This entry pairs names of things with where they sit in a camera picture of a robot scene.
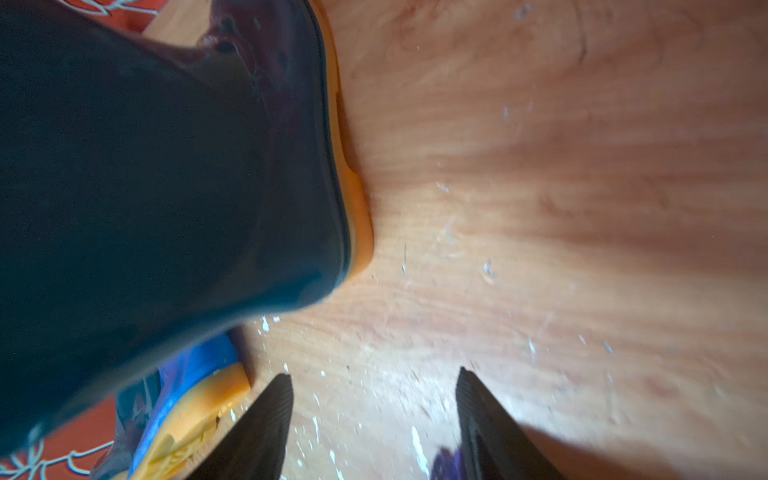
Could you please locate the blue rubber boot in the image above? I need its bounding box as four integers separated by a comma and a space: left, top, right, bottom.
89, 334, 251, 479

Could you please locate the purple cloth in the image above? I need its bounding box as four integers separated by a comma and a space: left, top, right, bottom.
429, 448, 467, 480

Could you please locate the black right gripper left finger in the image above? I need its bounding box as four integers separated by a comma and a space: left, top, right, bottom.
188, 373, 294, 480

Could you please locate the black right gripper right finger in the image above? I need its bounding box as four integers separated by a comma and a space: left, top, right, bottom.
456, 368, 564, 480

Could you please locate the teal rubber boot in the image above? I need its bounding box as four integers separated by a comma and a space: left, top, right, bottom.
1, 1, 373, 455

